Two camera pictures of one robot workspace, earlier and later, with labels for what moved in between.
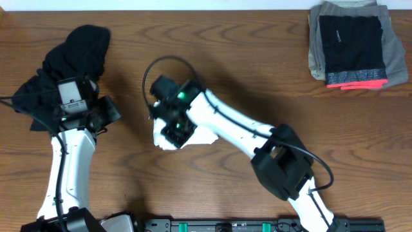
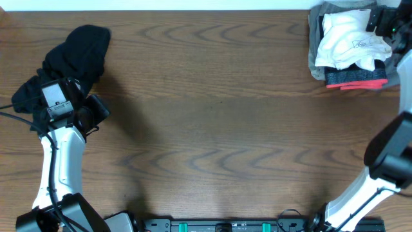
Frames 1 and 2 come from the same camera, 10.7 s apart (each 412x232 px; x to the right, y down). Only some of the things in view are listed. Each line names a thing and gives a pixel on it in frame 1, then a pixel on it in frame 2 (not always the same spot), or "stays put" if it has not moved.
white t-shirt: x=203 y=136 → x=346 y=40
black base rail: x=344 y=225 stays put
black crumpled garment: x=81 y=54 stays put
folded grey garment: x=394 y=53 stays put
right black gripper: x=178 y=140 → x=389 y=13
